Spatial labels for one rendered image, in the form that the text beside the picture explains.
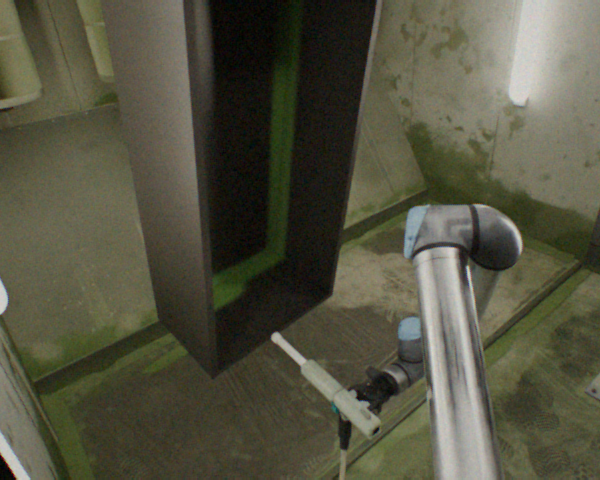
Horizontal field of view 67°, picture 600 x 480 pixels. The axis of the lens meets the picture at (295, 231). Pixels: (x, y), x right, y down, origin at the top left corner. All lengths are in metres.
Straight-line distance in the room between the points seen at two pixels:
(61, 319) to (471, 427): 1.90
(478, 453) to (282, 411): 1.28
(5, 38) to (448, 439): 1.94
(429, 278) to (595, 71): 1.99
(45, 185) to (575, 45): 2.66
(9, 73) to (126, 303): 1.10
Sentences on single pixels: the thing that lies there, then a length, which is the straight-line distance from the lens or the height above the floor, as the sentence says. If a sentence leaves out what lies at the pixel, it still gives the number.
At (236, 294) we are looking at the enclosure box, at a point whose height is 0.51.
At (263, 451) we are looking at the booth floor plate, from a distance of 1.95.
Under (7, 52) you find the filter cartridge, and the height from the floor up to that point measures 1.44.
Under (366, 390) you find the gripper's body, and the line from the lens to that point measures 1.49.
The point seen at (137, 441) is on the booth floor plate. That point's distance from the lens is 2.12.
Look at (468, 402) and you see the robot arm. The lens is 0.88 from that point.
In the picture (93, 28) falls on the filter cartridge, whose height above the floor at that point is 1.48.
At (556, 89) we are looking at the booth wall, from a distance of 2.87.
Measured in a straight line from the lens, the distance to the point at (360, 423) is 1.37.
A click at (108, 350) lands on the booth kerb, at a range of 2.40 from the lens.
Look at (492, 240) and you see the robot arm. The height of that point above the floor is 1.12.
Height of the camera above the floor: 1.65
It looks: 30 degrees down
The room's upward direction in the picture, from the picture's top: 5 degrees counter-clockwise
